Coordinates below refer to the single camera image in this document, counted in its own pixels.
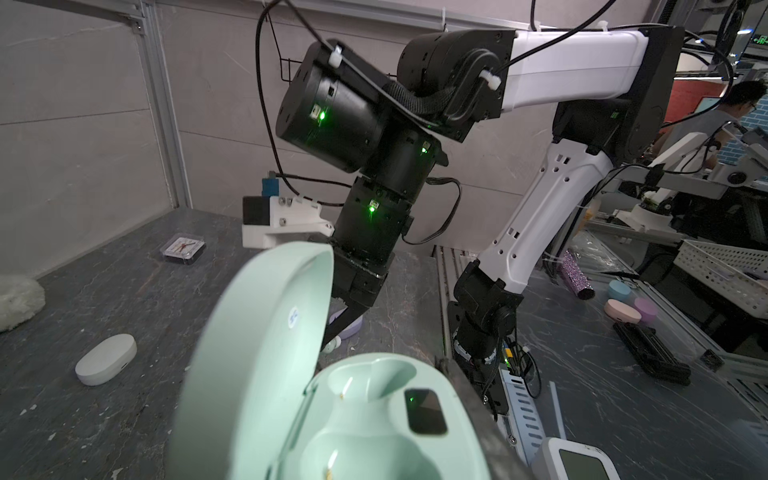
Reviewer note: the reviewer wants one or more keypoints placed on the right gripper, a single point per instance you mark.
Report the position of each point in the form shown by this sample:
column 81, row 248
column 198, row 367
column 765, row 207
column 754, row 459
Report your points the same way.
column 369, row 225

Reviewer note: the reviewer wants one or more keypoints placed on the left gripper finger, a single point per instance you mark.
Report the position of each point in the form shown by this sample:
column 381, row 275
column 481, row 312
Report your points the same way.
column 501, row 459

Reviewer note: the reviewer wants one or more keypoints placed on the green earbud charging case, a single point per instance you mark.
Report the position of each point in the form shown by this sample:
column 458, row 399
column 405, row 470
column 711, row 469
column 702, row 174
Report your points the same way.
column 254, row 405

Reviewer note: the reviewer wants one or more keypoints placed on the purple earbud charging case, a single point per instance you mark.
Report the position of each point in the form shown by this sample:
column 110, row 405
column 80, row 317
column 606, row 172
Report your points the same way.
column 351, row 329

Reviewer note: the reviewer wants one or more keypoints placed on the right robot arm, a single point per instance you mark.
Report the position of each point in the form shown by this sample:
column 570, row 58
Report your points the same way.
column 611, row 88

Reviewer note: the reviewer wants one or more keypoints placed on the blue round case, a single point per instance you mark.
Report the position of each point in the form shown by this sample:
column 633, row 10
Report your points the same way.
column 618, row 290

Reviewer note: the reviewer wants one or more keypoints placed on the purple round case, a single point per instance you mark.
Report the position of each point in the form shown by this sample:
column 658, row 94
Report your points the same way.
column 648, row 309

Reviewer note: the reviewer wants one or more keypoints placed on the white earbud charging case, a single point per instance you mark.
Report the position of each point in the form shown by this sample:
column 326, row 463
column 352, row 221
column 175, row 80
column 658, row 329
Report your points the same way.
column 106, row 360

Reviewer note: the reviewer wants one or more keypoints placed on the green earbud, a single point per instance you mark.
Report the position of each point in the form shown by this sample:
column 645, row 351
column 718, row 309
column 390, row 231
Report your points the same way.
column 332, row 345

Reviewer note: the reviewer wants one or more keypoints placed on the white digital scale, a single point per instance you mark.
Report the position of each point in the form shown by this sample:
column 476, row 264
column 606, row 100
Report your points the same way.
column 557, row 458

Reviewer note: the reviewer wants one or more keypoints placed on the small square clock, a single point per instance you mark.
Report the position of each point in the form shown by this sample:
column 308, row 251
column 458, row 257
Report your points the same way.
column 183, row 249

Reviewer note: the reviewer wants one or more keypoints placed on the black flat tool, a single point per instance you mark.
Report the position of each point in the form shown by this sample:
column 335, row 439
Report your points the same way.
column 651, row 354

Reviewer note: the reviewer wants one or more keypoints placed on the purple glitter tube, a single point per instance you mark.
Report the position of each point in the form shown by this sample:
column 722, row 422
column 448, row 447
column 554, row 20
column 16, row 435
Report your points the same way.
column 574, row 277

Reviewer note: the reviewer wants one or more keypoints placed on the white perforated tray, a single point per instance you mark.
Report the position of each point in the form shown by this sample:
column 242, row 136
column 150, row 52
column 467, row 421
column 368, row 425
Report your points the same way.
column 737, row 274

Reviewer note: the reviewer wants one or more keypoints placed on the white teddy bear brown shirt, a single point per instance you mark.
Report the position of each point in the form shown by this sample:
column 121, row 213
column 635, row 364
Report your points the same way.
column 21, row 299

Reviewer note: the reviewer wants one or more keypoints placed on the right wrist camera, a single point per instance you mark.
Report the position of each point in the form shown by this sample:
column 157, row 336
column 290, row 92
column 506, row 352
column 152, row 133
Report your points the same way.
column 271, row 219

